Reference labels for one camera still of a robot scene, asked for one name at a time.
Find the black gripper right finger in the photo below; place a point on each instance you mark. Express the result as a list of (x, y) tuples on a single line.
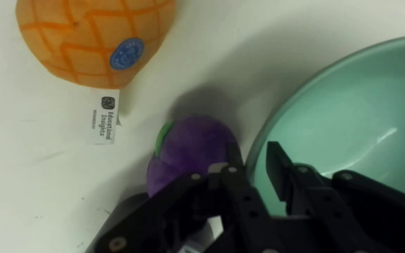
[(352, 216)]

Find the green bowl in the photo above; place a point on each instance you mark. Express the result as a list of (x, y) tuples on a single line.
[(352, 108)]

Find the purple toy eggplant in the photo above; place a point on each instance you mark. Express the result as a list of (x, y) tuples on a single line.
[(189, 148)]

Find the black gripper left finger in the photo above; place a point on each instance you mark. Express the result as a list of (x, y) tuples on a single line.
[(211, 212)]

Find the orange toy pineapple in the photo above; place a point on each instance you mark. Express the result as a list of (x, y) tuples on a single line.
[(85, 37)]

